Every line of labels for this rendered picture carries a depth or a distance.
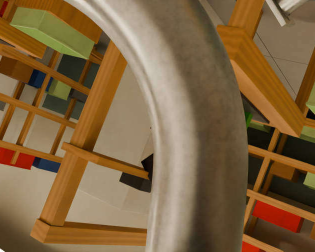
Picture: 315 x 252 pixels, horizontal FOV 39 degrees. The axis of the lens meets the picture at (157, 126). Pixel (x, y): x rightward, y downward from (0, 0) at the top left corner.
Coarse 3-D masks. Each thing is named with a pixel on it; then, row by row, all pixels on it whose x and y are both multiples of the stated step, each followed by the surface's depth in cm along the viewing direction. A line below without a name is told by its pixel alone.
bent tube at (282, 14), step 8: (272, 0) 57; (280, 0) 57; (288, 0) 56; (296, 0) 56; (304, 0) 56; (272, 8) 57; (280, 8) 57; (288, 8) 57; (296, 8) 58; (280, 16) 57; (288, 16) 59; (280, 24) 57; (288, 24) 58
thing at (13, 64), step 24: (0, 0) 530; (96, 48) 755; (0, 72) 597; (24, 72) 598; (48, 72) 619; (0, 96) 563; (72, 96) 742; (0, 144) 584; (24, 168) 642; (48, 168) 683
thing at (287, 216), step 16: (256, 128) 669; (304, 128) 596; (272, 144) 604; (272, 160) 612; (288, 160) 585; (272, 176) 640; (288, 176) 591; (256, 192) 594; (256, 208) 597; (272, 208) 588; (288, 208) 570; (288, 224) 575; (256, 240) 579
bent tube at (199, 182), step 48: (96, 0) 13; (144, 0) 13; (192, 0) 13; (144, 48) 13; (192, 48) 13; (144, 96) 14; (192, 96) 13; (240, 96) 14; (192, 144) 13; (240, 144) 13; (192, 192) 12; (240, 192) 13; (192, 240) 12; (240, 240) 13
